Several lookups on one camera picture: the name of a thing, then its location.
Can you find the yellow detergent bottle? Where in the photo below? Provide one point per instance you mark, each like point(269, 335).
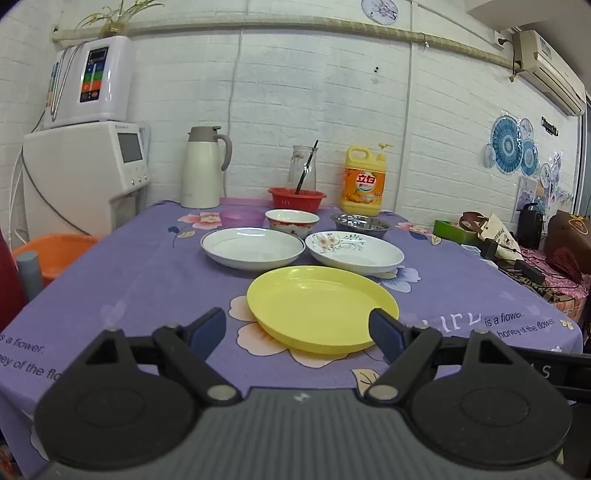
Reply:
point(364, 184)

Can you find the stainless steel bowl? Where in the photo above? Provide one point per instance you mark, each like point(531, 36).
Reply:
point(360, 224)

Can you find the white bowl red pattern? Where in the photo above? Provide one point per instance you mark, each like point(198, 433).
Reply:
point(291, 226)

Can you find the white water dispenser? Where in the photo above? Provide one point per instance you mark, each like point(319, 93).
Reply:
point(78, 175)

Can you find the beige tote bag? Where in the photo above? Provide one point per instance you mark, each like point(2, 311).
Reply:
point(501, 235)

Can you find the green box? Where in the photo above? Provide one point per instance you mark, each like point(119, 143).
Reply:
point(450, 230)

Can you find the black power adapter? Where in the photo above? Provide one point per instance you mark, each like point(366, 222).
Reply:
point(521, 271)

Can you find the orange plastic basket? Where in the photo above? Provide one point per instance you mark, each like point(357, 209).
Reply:
point(60, 254)

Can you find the white thermos jug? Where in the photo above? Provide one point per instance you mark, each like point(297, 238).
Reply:
point(201, 170)

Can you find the white floral plate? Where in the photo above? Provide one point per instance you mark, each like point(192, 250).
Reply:
point(360, 256)

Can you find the plain white plate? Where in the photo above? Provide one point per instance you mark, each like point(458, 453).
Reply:
point(251, 249)

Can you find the round floral wall decoration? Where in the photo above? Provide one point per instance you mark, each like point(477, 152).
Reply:
point(379, 10)

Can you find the purple plastic bowl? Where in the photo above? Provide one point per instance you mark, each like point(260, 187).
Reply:
point(240, 218)

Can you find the patterned side cloth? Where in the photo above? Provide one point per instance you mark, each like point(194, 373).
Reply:
point(561, 290)

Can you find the yellow plastic plate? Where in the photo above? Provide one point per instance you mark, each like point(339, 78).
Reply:
point(314, 304)

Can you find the dark wall sign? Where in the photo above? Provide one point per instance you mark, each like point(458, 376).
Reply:
point(549, 126)

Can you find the white water purifier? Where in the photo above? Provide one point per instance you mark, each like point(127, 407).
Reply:
point(115, 78)

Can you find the large blue paper fan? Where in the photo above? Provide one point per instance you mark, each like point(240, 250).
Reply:
point(507, 144)

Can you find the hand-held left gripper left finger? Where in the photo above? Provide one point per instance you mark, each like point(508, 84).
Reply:
point(207, 330)

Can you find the purple floral tablecloth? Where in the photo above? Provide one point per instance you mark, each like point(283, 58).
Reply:
point(161, 286)

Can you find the black kettle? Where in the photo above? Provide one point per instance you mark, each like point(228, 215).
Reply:
point(531, 226)

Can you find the red plastic basket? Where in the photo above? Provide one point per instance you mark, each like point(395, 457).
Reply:
point(295, 201)

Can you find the grey cylinder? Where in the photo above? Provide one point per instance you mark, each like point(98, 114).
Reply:
point(30, 277)

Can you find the black stirring stick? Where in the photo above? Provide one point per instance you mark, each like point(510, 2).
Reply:
point(306, 168)

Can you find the dark red object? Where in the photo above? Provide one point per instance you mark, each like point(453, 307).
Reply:
point(9, 286)

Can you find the wrapped wall pipe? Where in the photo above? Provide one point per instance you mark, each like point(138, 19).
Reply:
point(323, 21)

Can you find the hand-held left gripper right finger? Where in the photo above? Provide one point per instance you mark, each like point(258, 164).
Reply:
point(385, 332)

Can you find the white air conditioner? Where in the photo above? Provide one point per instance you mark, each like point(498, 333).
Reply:
point(549, 69)

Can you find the potted plant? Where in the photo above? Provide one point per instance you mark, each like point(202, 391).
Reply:
point(112, 28)

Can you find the glass pitcher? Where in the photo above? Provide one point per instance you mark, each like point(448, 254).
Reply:
point(312, 177)

